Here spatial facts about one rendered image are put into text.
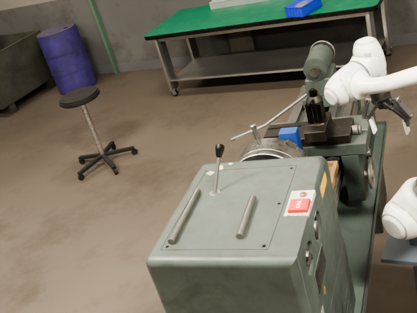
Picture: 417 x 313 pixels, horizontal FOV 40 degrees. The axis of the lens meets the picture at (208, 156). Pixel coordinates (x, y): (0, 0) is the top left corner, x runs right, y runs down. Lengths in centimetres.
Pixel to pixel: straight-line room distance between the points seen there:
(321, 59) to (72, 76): 498
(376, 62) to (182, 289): 105
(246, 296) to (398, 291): 167
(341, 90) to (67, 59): 591
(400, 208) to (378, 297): 122
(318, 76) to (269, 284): 179
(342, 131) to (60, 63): 542
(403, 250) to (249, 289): 84
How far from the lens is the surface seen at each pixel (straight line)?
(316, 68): 318
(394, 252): 234
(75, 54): 767
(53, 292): 409
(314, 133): 269
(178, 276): 174
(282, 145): 220
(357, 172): 281
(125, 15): 761
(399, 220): 208
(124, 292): 378
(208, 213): 186
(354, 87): 204
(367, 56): 214
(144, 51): 765
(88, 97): 506
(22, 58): 809
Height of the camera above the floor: 225
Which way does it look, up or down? 27 degrees down
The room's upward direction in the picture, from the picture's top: 17 degrees counter-clockwise
